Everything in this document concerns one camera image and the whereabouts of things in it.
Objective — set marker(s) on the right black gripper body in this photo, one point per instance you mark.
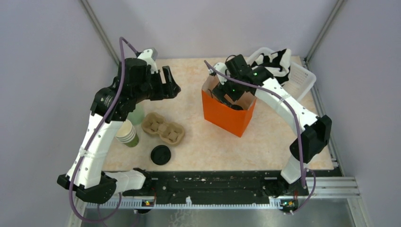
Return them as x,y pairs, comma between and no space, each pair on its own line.
231,88

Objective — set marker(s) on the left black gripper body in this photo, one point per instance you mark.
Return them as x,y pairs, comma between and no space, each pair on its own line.
152,89

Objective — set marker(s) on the stack of green paper cups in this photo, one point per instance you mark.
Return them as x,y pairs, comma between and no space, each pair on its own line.
127,134

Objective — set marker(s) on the orange paper bag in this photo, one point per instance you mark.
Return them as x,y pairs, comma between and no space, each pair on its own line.
231,120

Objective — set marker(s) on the stack of black cup lids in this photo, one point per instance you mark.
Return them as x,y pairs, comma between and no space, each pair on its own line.
160,155

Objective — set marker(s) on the black cup lid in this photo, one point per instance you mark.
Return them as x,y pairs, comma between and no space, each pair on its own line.
236,107

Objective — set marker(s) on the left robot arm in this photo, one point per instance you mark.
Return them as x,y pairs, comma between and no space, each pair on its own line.
86,177

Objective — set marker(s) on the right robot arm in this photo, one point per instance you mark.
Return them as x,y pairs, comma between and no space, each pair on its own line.
312,132

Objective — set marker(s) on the green cup with white stirrers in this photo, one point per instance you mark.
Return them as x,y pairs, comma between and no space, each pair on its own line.
136,117

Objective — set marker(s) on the black and white striped cloth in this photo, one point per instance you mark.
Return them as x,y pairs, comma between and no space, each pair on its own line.
278,63

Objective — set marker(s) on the brown cardboard cup carrier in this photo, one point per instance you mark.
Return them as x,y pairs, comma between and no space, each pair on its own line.
170,133

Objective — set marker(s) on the white plastic basket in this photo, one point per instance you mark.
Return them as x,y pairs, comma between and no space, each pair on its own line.
300,81

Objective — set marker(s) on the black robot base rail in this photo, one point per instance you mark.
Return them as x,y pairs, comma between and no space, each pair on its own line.
216,187

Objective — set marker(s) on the white cable duct strip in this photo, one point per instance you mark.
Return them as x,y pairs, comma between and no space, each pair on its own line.
147,203

